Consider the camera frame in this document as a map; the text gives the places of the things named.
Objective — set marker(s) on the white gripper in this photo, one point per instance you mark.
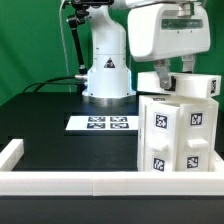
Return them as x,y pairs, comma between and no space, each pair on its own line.
159,31

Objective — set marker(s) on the white cabinet top block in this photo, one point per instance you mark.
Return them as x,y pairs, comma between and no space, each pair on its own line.
187,85

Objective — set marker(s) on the white cabinet body box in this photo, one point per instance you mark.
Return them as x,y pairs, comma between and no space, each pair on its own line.
178,101

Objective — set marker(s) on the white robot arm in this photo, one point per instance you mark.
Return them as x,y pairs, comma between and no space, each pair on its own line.
109,80

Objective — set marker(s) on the white marker base plate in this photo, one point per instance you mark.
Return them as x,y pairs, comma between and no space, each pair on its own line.
108,123

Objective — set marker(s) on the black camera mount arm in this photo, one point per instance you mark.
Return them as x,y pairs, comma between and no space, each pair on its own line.
78,18

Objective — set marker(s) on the white U-shaped border frame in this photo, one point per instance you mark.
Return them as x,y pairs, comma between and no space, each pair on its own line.
104,183

